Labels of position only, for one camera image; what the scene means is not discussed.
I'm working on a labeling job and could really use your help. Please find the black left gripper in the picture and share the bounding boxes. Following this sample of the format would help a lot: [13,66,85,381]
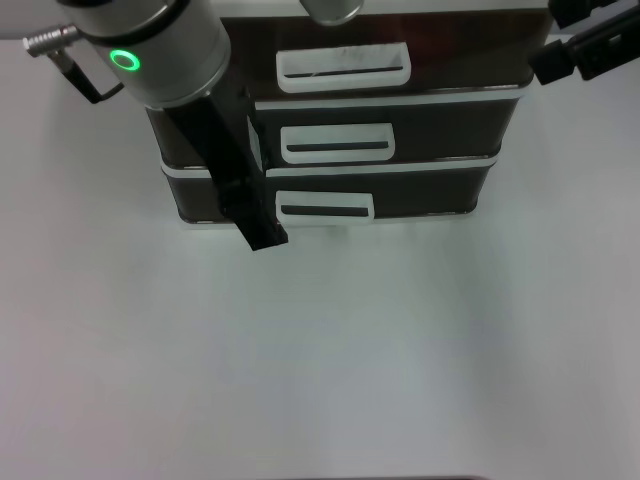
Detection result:
[164,86,290,253]

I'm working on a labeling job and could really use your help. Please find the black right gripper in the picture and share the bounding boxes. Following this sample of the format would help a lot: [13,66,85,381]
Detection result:
[529,0,640,87]

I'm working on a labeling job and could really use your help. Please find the brown translucent drawer with toys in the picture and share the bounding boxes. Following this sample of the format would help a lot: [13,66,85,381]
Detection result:
[218,8,551,102]

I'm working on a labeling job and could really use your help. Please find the dark plastic drawer cabinet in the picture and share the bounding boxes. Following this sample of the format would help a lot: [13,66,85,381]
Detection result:
[143,0,554,230]

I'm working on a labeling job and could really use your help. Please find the small-handled brown translucent drawer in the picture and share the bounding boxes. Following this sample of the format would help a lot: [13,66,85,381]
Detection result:
[161,163,497,225]

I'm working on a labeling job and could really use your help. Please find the black cable with silver plug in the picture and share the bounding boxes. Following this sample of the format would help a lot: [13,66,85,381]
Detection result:
[21,27,127,105]

